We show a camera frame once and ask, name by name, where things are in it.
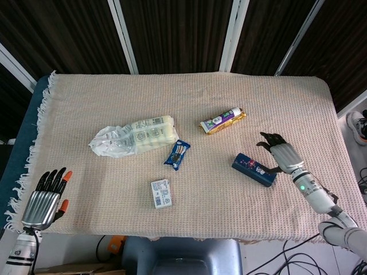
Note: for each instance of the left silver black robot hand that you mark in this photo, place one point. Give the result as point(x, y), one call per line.
point(40, 206)

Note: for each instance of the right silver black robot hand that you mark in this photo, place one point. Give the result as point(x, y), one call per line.
point(286, 156)

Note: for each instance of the dark blue box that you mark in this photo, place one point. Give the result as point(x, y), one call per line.
point(252, 169)

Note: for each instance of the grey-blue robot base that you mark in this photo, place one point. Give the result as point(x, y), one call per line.
point(183, 255)

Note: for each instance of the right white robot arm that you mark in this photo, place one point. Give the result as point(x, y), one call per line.
point(318, 197)

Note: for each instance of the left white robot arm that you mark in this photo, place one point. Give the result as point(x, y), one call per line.
point(21, 252)

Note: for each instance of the beige waffle-weave tablecloth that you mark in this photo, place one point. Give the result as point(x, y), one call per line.
point(114, 200)

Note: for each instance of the white grey sneaker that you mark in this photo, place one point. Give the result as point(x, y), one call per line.
point(357, 126)

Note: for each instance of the purple white toothpaste tube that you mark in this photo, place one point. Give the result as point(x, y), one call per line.
point(219, 119)

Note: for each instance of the orange plastic object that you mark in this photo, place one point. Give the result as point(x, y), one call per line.
point(116, 245)

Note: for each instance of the blue cookie packet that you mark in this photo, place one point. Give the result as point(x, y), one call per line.
point(177, 154)

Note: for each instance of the white milk carton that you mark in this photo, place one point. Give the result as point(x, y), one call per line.
point(162, 193)

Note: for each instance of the clear bag of bread rolls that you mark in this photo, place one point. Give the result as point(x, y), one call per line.
point(149, 134)

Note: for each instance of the white metal frame post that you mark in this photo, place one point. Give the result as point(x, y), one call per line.
point(233, 34)
point(17, 67)
point(123, 34)
point(299, 37)
point(352, 104)

